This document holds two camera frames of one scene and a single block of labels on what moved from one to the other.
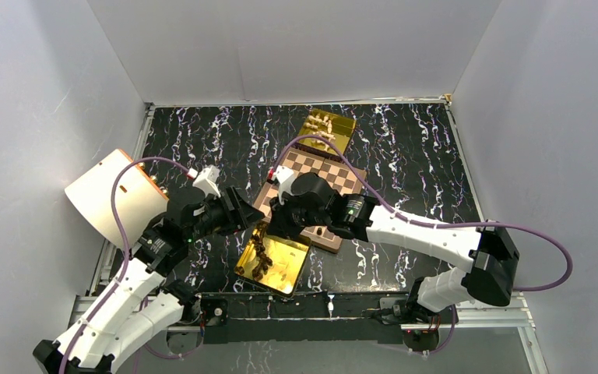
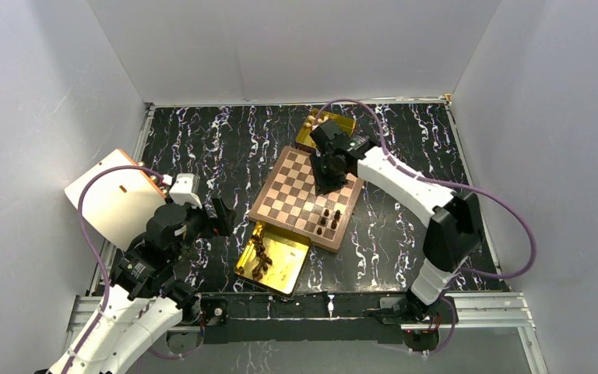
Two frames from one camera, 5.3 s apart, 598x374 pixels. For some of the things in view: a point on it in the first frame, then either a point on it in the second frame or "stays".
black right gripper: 279,224 -> 321,185
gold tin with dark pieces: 275,262 stays
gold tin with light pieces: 335,128 stays
